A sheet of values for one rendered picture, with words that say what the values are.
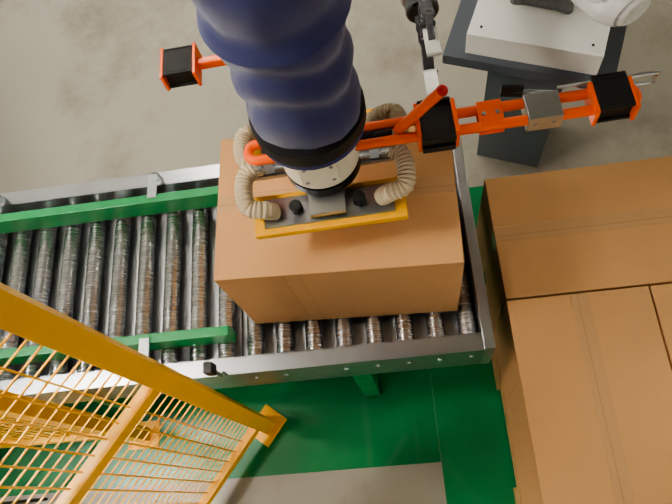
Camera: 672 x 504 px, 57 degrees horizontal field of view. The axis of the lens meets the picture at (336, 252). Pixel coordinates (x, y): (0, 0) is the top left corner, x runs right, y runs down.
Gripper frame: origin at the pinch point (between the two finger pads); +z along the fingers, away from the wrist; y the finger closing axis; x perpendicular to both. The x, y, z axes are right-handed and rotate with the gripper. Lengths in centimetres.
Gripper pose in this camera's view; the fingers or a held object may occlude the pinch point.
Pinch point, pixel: (433, 72)
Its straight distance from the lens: 139.6
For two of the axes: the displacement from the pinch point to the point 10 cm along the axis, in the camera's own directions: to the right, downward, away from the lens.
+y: 1.4, 3.7, 9.2
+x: -9.9, 1.3, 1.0
